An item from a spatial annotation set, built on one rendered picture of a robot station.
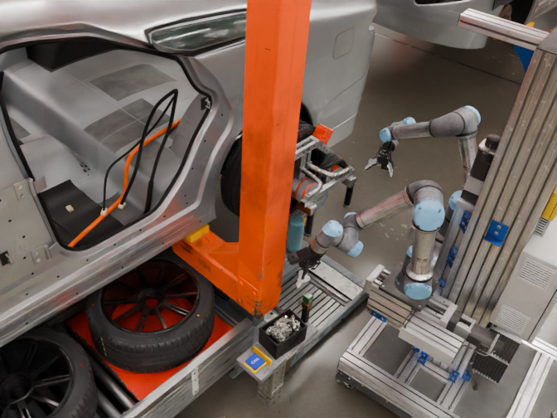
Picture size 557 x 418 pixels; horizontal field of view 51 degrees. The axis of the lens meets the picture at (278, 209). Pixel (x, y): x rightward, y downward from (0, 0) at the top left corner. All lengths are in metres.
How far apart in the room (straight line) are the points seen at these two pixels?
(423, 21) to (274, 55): 3.26
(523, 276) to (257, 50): 1.46
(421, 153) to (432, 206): 2.95
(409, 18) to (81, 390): 3.87
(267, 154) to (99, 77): 1.81
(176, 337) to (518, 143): 1.77
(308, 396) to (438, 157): 2.66
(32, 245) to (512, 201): 1.94
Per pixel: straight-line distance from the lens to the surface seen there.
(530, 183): 2.50
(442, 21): 5.19
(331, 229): 2.44
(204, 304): 3.05
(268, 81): 2.12
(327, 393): 3.39
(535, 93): 2.32
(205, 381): 3.15
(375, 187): 4.72
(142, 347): 2.93
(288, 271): 3.70
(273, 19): 2.01
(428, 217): 2.31
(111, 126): 3.41
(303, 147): 3.07
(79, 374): 2.89
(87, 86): 3.78
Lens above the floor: 2.86
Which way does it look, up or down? 41 degrees down
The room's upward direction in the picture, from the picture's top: 5 degrees clockwise
